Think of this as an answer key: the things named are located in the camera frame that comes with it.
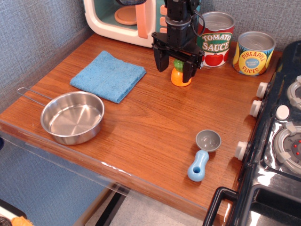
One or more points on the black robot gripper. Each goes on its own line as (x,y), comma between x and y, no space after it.
(179,42)

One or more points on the orange toy with green cap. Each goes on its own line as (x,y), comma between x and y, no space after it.
(177,74)

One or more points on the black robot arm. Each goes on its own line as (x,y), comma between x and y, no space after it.
(180,10)

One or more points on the tomato sauce can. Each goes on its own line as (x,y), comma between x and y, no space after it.
(217,36)

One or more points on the pineapple slices can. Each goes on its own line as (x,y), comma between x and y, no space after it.
(253,53)

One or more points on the blue folded cloth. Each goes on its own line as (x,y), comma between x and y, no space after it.
(108,77)

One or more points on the teal toy microwave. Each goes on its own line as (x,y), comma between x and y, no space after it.
(132,24)

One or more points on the blue grey toy scoop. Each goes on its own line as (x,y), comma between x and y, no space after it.
(207,141)

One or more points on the stainless steel pan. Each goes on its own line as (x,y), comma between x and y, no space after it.
(72,118)

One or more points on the black toy stove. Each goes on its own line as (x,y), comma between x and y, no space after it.
(269,182)

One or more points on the orange plush toy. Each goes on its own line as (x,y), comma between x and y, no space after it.
(17,221)

